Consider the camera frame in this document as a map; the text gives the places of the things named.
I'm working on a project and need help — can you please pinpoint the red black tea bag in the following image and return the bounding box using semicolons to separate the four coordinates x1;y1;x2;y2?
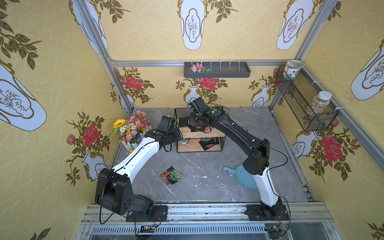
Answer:
161;170;171;186

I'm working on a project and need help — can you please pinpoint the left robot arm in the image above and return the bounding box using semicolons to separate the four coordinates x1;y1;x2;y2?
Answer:
95;116;182;219

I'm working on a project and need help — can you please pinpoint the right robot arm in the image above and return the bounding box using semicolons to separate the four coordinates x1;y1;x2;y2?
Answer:
189;97;291;221

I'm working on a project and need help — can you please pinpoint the colourful flower bouquet in planter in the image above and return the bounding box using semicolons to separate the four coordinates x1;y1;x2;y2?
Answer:
113;111;151;155

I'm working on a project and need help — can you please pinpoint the light blue dustpan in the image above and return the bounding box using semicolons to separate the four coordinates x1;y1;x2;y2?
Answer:
223;164;258;190

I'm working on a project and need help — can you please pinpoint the white green lidded jar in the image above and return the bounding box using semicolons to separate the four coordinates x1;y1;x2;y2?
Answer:
282;60;303;80

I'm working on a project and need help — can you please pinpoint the small circuit board left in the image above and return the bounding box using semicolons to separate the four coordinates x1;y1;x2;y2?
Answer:
139;225;157;234

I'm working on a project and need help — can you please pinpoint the small circuit board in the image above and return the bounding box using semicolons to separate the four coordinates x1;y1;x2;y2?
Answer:
139;225;157;234
264;228;282;240

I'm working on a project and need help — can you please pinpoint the clear jar with candies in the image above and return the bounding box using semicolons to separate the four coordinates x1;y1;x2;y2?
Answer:
307;91;332;116

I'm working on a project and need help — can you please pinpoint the small circuit board right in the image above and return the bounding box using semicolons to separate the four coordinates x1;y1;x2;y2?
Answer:
264;228;282;240

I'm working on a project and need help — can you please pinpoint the black wire two-tier shelf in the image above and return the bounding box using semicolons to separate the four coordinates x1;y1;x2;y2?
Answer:
174;108;226;153

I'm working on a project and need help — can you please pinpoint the grey wall tray shelf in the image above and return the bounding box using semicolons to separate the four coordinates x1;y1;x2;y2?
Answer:
184;61;251;79

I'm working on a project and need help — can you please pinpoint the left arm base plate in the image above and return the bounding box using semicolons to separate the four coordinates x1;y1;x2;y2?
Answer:
126;205;168;223

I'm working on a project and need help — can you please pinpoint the black wire wall basket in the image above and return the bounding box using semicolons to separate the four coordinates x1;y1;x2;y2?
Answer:
275;66;339;132

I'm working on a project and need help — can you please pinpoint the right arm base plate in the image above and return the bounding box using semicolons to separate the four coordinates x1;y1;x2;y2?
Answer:
244;205;290;221

